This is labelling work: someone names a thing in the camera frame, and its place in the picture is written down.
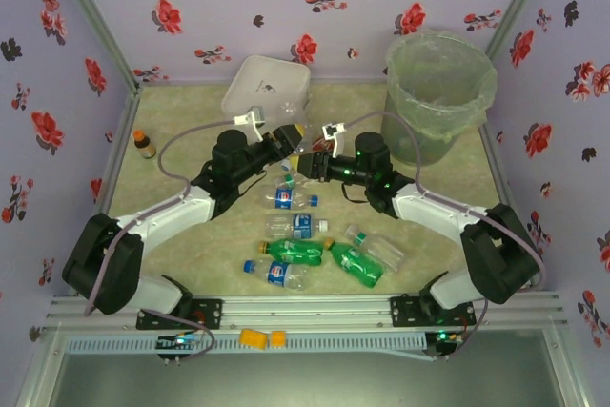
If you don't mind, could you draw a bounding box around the Pepsi bottle blue cap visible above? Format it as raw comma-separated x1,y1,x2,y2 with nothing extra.
261,186,321,212
242,257,311,293

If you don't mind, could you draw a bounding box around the blue label bottle white cap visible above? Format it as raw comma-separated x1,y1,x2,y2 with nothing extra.
263,213,330,241

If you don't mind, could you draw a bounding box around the clear bottle green cap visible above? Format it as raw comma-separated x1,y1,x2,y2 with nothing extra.
343,223,406,275

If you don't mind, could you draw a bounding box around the green bottle yellow cap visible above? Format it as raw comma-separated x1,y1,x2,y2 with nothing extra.
257,237,326,268

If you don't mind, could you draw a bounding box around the green bottle orange cap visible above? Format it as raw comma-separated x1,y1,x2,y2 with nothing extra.
322,236,385,290

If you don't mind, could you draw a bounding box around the grey plastic bin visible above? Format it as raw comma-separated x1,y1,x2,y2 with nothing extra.
379,28,499,168

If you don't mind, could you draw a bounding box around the green plastic bin liner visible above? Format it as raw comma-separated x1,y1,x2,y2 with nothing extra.
384,28,499,141

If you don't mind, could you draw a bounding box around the white zip case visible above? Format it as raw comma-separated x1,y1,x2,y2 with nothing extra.
220,54,314,141

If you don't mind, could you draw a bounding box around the small brown bottle orange cap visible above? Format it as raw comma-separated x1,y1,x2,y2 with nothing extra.
132,129,158,161

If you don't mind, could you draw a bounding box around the large yellow block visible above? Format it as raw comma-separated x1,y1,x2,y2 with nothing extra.
238,328,269,349

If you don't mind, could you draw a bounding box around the grey right arm cable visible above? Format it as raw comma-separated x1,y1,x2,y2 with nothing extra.
340,111,547,360

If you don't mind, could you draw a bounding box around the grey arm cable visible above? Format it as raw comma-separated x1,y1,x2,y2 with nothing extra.
340,111,547,360
84,115,239,317

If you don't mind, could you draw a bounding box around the grey left arm cable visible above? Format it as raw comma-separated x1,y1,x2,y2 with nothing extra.
84,115,239,317

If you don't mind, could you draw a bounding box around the aluminium table side rail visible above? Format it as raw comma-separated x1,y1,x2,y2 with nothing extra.
94,87,144,217
478,123,542,292

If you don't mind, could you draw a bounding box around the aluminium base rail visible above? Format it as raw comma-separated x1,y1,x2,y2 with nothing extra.
47,295,571,332

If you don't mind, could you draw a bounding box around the white slotted cable duct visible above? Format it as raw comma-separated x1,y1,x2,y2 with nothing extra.
64,333,428,356

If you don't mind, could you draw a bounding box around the aluminium frame post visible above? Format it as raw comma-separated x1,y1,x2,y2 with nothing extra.
484,0,559,58
42,0,143,93

